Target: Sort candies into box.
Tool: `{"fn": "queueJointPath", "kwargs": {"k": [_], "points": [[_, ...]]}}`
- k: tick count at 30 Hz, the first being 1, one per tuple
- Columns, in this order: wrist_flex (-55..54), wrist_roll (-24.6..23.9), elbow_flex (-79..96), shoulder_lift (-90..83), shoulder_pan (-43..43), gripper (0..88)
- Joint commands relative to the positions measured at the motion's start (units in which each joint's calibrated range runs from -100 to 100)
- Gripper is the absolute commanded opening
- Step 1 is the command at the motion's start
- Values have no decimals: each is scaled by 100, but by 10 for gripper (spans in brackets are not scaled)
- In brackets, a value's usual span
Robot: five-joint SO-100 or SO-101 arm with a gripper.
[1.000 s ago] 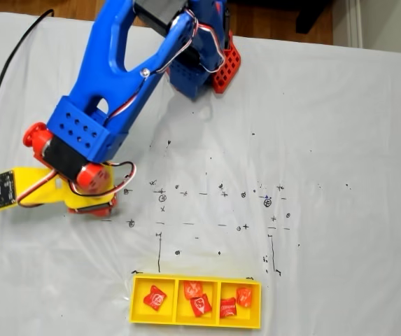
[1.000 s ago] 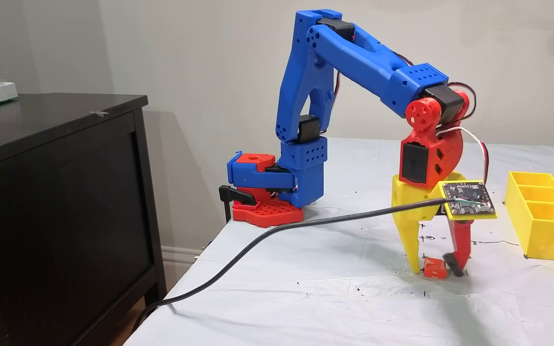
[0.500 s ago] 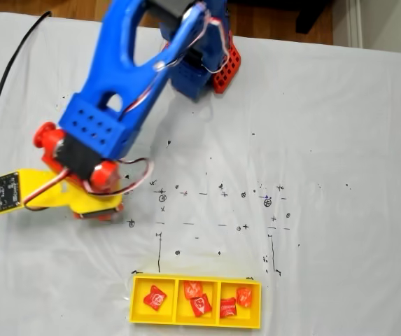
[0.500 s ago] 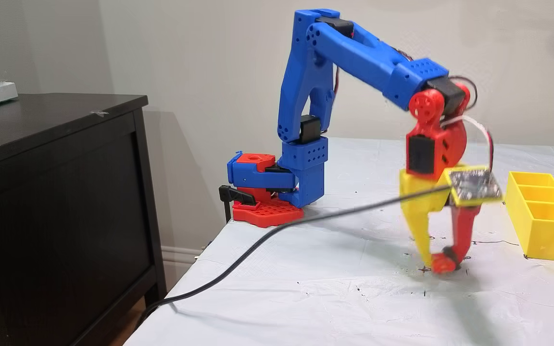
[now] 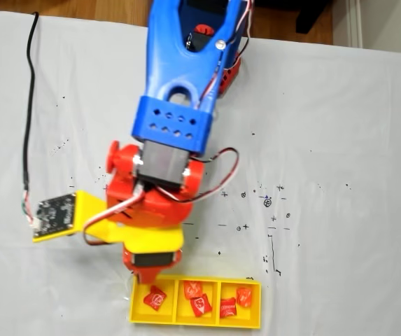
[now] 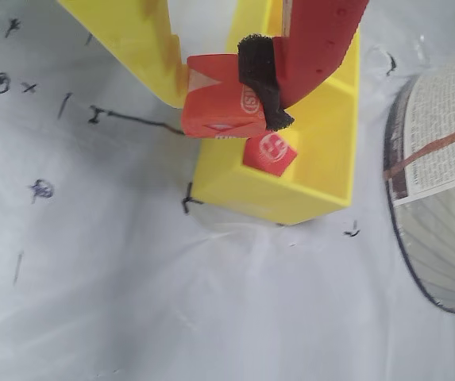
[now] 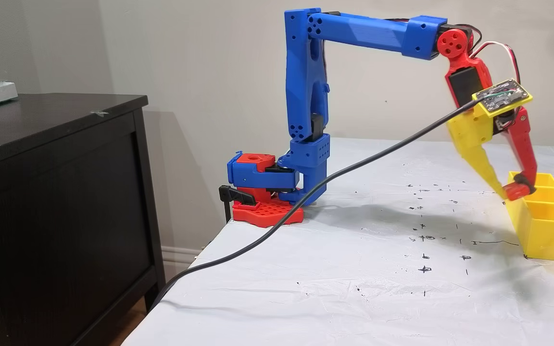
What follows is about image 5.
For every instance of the orange candy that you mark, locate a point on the orange candy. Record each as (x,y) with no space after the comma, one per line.
(193,288)
(245,297)

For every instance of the white plastic table cover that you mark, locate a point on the white plastic table cover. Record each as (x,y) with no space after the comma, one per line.
(326,140)

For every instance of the camera board on yellow mount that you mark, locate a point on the camera board on yellow mount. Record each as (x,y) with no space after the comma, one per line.
(55,213)

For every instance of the yellow three-compartment box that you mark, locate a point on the yellow three-compartment box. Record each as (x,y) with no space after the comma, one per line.
(137,315)

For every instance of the red candy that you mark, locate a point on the red candy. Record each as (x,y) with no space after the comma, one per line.
(154,298)
(200,305)
(228,308)

